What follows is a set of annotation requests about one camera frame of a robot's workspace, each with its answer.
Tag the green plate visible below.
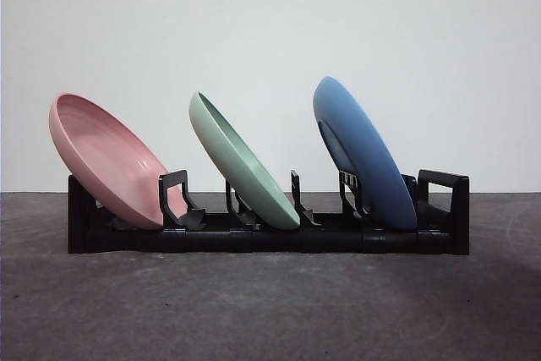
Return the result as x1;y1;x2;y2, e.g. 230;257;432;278
188;90;302;232

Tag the blue plate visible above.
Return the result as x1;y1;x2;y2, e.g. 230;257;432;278
312;76;419;234

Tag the pink plate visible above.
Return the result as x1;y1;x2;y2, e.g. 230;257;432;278
48;92;189;230

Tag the black plate rack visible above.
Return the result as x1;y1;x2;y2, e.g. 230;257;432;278
67;168;471;257

